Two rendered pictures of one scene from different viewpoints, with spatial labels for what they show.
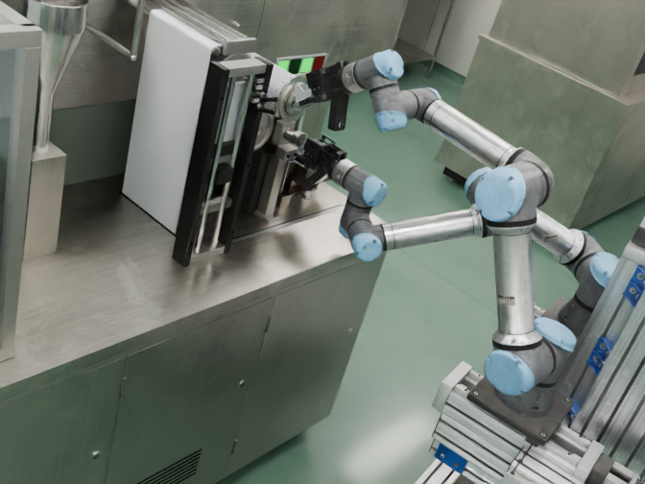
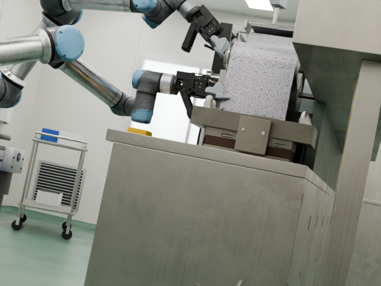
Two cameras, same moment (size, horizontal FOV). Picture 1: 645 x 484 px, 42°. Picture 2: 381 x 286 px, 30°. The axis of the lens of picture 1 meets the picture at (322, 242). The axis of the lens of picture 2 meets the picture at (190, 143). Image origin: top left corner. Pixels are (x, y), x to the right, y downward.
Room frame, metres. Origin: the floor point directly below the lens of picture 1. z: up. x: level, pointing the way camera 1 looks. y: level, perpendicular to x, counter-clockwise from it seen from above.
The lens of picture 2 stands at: (4.61, -0.75, 0.78)
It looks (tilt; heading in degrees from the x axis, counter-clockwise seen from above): 3 degrees up; 160
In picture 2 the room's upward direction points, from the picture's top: 11 degrees clockwise
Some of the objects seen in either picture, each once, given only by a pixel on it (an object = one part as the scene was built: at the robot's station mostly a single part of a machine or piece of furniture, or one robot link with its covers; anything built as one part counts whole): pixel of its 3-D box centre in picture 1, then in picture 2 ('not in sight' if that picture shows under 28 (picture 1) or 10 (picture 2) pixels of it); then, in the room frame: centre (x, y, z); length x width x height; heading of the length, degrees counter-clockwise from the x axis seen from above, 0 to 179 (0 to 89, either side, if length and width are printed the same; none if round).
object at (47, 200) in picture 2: not in sight; (52, 181); (-2.63, 0.46, 0.51); 0.91 x 0.58 x 1.02; 170
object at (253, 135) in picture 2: not in sight; (253, 135); (2.54, 0.19, 0.96); 0.10 x 0.03 x 0.11; 56
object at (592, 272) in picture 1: (602, 279); not in sight; (2.24, -0.83, 0.98); 0.13 x 0.12 x 0.14; 18
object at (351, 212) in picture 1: (356, 220); (140, 107); (2.10, -0.07, 1.01); 0.11 x 0.08 x 0.11; 18
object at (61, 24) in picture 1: (52, 9); not in sight; (1.68, 0.68, 1.50); 0.14 x 0.14 x 0.06
